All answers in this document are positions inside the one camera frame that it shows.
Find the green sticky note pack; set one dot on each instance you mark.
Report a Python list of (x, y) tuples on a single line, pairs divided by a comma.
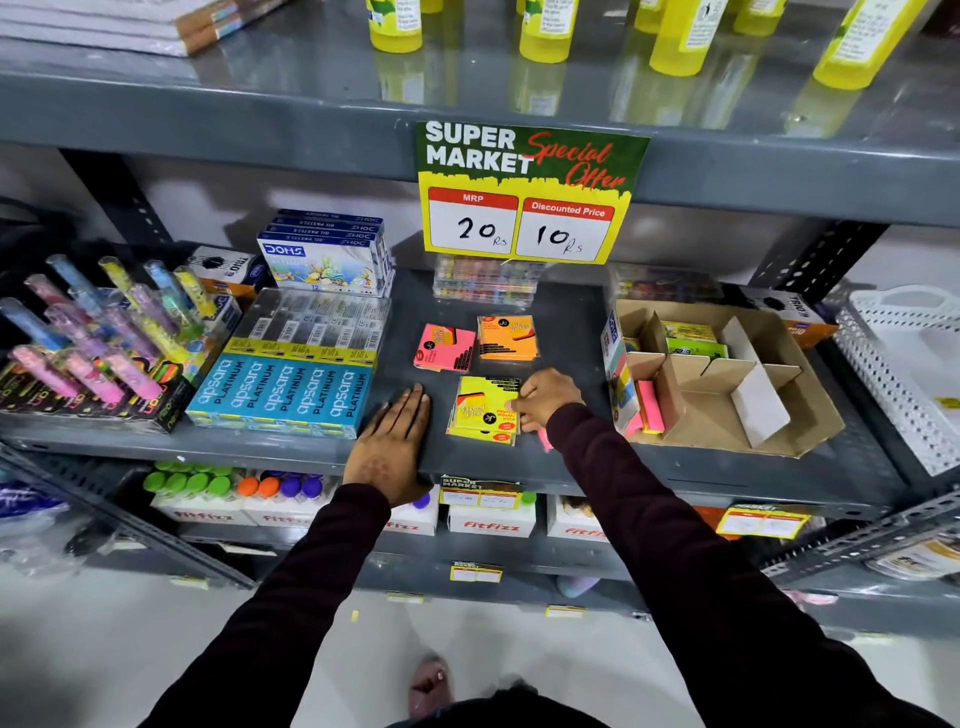
[(688, 330), (697, 349)]

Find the person's right hand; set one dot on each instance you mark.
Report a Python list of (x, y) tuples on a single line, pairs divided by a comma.
[(551, 394)]

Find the orange sticky note pack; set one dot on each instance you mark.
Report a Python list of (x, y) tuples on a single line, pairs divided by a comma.
[(508, 337)]

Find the person's left hand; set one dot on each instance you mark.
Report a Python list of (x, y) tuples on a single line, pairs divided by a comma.
[(388, 459)]

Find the clear pack of colour pens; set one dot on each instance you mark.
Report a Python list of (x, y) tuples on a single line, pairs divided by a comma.
[(660, 285), (484, 279)]

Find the pink sticky note block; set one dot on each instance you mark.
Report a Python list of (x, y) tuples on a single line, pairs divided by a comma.
[(649, 406)]

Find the stack of white notebooks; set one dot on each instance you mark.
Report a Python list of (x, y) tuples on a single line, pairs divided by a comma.
[(112, 22)]

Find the person's right fingers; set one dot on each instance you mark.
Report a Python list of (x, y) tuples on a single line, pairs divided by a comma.
[(529, 409)]

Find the blue white oil pastel box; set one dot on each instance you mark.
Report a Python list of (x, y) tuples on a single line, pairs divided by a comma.
[(330, 231), (319, 264), (334, 215), (334, 223)]

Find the row of blue pencil boxes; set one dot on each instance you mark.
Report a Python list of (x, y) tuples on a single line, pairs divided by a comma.
[(289, 375)]

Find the green yellow price sign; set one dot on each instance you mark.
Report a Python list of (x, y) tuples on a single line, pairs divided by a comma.
[(525, 195)]

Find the pink sticky note pack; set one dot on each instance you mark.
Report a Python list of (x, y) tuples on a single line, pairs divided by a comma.
[(444, 347)]

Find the grey metal shelf rack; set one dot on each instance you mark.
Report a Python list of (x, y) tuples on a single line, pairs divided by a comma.
[(300, 105)]

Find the multicolour sticky note pack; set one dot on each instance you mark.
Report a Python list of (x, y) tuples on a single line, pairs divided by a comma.
[(619, 375)]

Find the brown cardboard divider box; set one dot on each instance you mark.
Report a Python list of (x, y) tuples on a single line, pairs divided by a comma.
[(795, 409)]

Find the white plastic basket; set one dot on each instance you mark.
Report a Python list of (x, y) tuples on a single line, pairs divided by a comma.
[(900, 367)]

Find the row of yellow bottles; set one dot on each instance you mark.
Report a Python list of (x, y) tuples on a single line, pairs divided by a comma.
[(686, 37)]

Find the black highlighter display box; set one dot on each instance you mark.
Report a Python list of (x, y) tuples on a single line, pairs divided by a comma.
[(82, 411)]

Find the white bottle carton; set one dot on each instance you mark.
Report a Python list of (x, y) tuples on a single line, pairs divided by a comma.
[(199, 512), (574, 523), (491, 520), (281, 514), (416, 517)]

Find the small yellow price tag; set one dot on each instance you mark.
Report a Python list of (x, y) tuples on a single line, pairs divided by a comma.
[(480, 493), (476, 573), (761, 521)]

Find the small pink sticky note pad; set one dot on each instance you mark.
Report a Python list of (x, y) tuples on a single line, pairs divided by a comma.
[(544, 441)]

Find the clear plastic bags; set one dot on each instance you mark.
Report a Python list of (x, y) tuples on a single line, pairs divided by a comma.
[(34, 525)]

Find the person's left forearm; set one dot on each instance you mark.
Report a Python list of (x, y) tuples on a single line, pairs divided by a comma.
[(300, 600)]

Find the person's right forearm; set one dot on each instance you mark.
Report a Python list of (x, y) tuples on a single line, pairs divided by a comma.
[(675, 570)]

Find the person's foot in sandal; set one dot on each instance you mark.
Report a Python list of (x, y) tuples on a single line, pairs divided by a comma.
[(429, 686)]

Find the black white orange box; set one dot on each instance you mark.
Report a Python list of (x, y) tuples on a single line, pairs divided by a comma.
[(795, 311), (225, 271)]

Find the yellow sticky note pack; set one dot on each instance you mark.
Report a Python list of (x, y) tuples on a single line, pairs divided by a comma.
[(480, 411)]

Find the cluster of green bottle caps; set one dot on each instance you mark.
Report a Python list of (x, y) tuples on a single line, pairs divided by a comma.
[(187, 480)]

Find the bunch of pastel highlighter pens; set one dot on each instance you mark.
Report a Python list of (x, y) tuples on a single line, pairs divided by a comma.
[(97, 330)]

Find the person's left fingers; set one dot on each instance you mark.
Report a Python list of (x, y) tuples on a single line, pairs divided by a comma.
[(405, 416)]

